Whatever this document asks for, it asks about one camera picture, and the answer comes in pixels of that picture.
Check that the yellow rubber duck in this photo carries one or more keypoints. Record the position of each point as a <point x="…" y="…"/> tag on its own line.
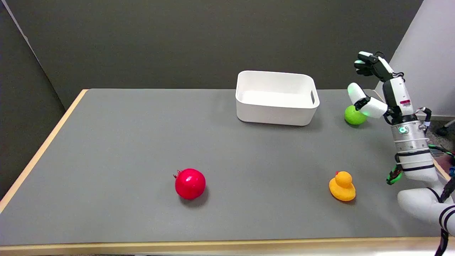
<point x="342" y="186"/>

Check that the white plastic bin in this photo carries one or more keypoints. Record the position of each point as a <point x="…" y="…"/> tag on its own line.
<point x="276" y="99"/>

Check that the red pomegranate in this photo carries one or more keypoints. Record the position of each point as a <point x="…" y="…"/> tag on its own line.
<point x="190" y="183"/>

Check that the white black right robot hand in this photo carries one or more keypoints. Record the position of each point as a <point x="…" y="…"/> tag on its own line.
<point x="397" y="93"/>

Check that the green pear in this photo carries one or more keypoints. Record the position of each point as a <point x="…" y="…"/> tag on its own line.
<point x="354" y="116"/>

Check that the black chair caster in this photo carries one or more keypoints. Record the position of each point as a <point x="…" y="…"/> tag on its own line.
<point x="444" y="130"/>

